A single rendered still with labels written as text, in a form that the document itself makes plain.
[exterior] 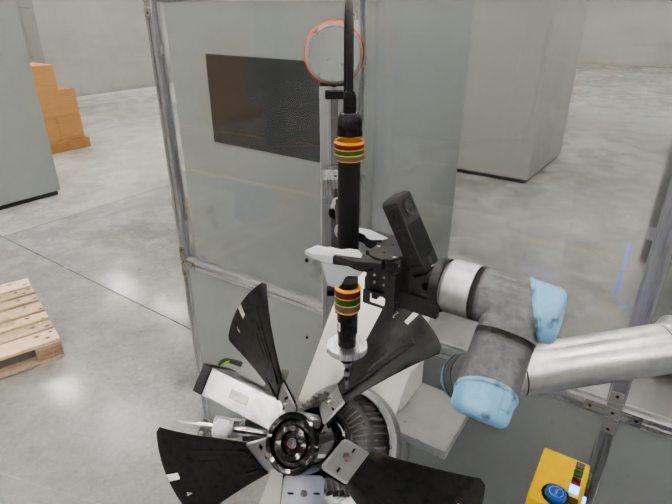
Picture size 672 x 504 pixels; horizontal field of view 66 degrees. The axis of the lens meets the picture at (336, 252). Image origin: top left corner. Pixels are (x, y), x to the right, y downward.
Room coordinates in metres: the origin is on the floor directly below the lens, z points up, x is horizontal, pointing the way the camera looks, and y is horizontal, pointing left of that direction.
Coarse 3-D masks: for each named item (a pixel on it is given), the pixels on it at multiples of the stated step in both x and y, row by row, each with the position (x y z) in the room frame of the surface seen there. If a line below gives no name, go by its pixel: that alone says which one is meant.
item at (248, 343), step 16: (256, 288) 1.02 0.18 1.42; (256, 304) 0.99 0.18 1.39; (240, 320) 1.03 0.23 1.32; (256, 320) 0.98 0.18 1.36; (240, 336) 1.02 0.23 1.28; (256, 336) 0.96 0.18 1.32; (272, 336) 0.92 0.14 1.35; (240, 352) 1.02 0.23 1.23; (256, 352) 0.96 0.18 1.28; (272, 352) 0.90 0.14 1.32; (256, 368) 0.97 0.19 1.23; (272, 368) 0.89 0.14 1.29; (272, 384) 0.90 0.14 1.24
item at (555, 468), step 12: (552, 456) 0.85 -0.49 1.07; (564, 456) 0.85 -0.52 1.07; (540, 468) 0.82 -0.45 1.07; (552, 468) 0.82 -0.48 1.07; (564, 468) 0.82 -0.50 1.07; (576, 468) 0.82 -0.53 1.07; (588, 468) 0.82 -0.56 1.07; (540, 480) 0.79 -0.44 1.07; (552, 480) 0.79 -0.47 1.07; (564, 480) 0.79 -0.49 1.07; (528, 492) 0.76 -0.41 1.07; (540, 492) 0.75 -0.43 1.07
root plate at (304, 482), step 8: (288, 480) 0.73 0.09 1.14; (296, 480) 0.73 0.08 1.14; (304, 480) 0.74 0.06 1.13; (312, 480) 0.74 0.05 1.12; (320, 480) 0.75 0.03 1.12; (288, 488) 0.72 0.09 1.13; (296, 488) 0.72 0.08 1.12; (304, 488) 0.73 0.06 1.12; (312, 488) 0.73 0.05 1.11; (320, 488) 0.74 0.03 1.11; (288, 496) 0.71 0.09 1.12; (296, 496) 0.71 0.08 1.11; (312, 496) 0.72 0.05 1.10; (320, 496) 0.73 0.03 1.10
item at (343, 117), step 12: (348, 96) 0.73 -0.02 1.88; (348, 108) 0.73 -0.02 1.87; (348, 120) 0.72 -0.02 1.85; (360, 120) 0.73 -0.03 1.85; (336, 132) 0.73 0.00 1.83; (348, 132) 0.72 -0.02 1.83; (360, 132) 0.72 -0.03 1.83; (348, 324) 0.72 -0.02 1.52; (348, 336) 0.72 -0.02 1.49; (348, 348) 0.72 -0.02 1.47
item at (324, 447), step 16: (288, 416) 0.78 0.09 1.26; (304, 416) 0.77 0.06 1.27; (320, 416) 0.81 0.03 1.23; (272, 432) 0.77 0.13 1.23; (288, 432) 0.76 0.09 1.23; (304, 432) 0.75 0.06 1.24; (320, 432) 0.75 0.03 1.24; (336, 432) 0.81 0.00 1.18; (272, 448) 0.75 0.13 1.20; (288, 448) 0.74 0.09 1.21; (304, 448) 0.73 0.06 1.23; (320, 448) 0.73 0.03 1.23; (272, 464) 0.73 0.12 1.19; (288, 464) 0.72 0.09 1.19; (304, 464) 0.71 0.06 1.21; (320, 464) 0.73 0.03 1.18
